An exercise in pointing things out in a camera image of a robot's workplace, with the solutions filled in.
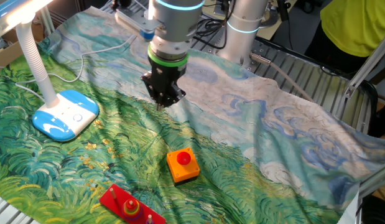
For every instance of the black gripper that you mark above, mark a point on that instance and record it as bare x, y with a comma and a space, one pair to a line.
165, 77

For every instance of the white and blue desk lamp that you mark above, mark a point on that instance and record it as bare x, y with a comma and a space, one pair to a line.
64, 115

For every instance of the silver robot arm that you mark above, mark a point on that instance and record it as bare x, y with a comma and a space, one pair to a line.
176, 25

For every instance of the orange box with red button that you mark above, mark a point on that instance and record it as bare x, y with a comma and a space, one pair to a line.
183, 169

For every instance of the painted landscape tablecloth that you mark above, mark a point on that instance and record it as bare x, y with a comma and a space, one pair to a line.
242, 124

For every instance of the cardboard box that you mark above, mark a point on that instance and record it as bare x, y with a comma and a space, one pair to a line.
5, 56

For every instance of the person in yellow shirt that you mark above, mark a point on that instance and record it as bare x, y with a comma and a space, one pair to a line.
354, 25

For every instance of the black curved object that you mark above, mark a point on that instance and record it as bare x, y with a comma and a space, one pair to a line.
380, 109

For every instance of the white fabric sheet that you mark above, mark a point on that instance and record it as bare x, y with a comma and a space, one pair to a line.
349, 211

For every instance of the slanted aluminium frame bar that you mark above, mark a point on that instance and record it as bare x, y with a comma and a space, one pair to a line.
363, 70

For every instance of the aluminium frame post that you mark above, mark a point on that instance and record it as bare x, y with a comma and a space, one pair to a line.
375, 180

